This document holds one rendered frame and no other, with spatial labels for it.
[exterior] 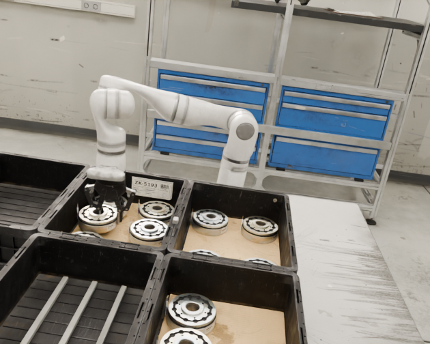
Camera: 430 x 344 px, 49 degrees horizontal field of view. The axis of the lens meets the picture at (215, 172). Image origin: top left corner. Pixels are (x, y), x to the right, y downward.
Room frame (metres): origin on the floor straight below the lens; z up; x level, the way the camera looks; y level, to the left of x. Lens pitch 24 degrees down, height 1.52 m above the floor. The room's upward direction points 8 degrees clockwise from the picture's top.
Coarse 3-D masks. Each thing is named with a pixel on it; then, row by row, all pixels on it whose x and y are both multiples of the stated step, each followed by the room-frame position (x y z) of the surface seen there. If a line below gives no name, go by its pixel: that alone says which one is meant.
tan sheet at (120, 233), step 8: (136, 208) 1.24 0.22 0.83; (128, 216) 1.19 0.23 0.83; (136, 216) 1.20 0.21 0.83; (120, 224) 1.14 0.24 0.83; (128, 224) 1.15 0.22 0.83; (72, 232) 1.07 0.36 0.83; (112, 232) 1.10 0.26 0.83; (120, 232) 1.10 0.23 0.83; (120, 240) 1.06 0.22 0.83; (128, 240) 1.07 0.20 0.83
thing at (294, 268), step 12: (192, 180) 1.28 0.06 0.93; (264, 192) 1.26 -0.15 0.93; (276, 192) 1.27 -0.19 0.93; (288, 204) 1.21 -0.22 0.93; (180, 216) 1.05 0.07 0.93; (288, 216) 1.13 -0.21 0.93; (288, 228) 1.07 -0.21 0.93; (168, 252) 0.89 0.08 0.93; (180, 252) 0.89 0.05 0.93; (252, 264) 0.88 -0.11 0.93; (264, 264) 0.89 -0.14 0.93
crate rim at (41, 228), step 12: (84, 180) 1.19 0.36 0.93; (180, 180) 1.27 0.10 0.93; (72, 192) 1.10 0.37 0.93; (180, 192) 1.19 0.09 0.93; (60, 204) 1.03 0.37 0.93; (180, 204) 1.12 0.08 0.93; (48, 216) 0.97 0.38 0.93; (168, 228) 0.99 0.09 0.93; (96, 240) 0.90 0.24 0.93; (108, 240) 0.90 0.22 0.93; (168, 240) 0.94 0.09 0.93
